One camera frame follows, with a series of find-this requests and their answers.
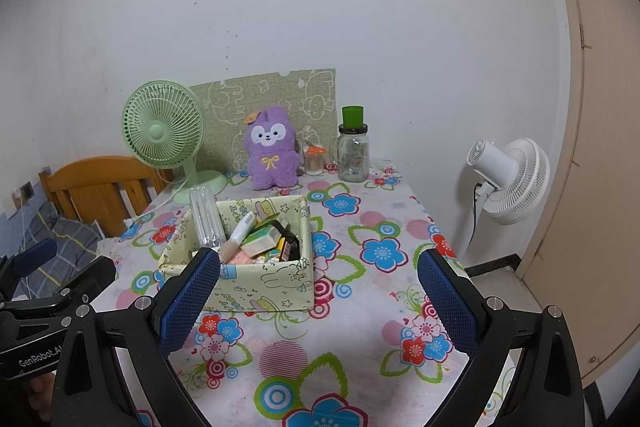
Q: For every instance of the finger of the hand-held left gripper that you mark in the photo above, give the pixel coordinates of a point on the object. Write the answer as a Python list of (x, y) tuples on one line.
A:
[(30, 254), (95, 277)]

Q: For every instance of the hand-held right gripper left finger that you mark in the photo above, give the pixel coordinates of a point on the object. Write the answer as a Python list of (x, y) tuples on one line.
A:
[(192, 302)]

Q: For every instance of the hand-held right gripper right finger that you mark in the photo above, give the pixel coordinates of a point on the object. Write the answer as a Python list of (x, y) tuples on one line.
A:
[(447, 302)]

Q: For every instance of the pink mask pack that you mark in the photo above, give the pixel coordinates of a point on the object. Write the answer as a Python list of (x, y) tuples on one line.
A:
[(240, 258)]

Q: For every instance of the printed fabric storage box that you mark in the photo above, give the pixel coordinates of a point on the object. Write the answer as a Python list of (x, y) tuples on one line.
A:
[(270, 287)]

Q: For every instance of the white cosmetic tube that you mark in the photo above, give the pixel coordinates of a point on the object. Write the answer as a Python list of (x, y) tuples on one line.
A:
[(242, 227)]

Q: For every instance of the green orange tissue pack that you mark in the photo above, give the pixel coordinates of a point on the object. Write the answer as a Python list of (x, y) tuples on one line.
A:
[(262, 242)]

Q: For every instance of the yellow cartoon printed packet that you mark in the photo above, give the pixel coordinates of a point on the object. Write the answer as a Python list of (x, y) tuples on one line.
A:
[(287, 249)]

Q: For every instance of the green white packet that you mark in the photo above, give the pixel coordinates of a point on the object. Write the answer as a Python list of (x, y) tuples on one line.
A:
[(275, 223)]

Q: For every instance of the person's left hand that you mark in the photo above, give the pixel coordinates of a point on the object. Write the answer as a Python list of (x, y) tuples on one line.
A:
[(42, 394)]

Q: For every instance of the grey plaid pillow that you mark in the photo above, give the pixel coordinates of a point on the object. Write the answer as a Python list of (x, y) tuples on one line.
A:
[(65, 234)]

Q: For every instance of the wooden bed headboard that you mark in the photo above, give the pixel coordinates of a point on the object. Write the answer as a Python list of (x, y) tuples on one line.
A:
[(95, 182)]

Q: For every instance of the white standing fan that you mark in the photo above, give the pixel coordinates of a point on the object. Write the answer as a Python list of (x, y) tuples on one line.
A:
[(500, 164)]

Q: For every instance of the green desk fan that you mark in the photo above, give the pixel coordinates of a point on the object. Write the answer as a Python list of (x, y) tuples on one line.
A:
[(155, 132)]

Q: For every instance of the purple plush toy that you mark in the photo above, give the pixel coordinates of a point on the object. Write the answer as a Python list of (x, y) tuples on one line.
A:
[(272, 164)]

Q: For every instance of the glass jar mug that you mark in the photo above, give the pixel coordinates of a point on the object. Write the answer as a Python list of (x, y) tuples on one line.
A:
[(354, 159)]

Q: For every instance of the small glass with cotton swabs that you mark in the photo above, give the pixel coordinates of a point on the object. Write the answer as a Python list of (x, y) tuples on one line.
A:
[(314, 166)]

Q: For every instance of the orange scissors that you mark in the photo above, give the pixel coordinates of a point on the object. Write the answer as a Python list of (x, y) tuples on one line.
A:
[(315, 150)]

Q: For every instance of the green printed board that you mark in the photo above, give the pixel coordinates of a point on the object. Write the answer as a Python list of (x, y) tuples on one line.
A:
[(225, 102)]

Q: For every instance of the green plastic cup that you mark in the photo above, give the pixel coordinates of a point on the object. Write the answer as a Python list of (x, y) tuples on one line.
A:
[(353, 117)]

